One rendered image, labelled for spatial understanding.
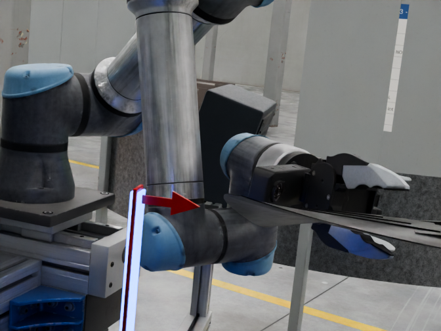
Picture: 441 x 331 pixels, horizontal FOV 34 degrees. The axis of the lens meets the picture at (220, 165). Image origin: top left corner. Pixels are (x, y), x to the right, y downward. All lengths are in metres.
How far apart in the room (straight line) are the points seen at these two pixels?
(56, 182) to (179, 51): 0.43
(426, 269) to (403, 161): 4.40
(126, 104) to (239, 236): 0.41
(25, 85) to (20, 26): 6.22
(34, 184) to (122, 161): 1.89
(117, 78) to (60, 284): 0.36
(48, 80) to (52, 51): 10.25
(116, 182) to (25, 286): 1.98
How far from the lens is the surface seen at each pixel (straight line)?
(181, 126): 0.92
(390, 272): 2.67
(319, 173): 0.84
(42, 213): 1.20
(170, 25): 0.94
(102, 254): 1.20
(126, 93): 1.26
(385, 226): 0.66
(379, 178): 0.77
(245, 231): 0.97
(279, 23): 12.12
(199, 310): 1.30
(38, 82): 1.24
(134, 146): 3.05
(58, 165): 1.27
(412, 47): 7.00
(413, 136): 7.00
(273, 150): 0.93
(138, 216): 0.71
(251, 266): 1.00
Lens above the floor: 1.34
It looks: 10 degrees down
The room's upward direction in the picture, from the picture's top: 6 degrees clockwise
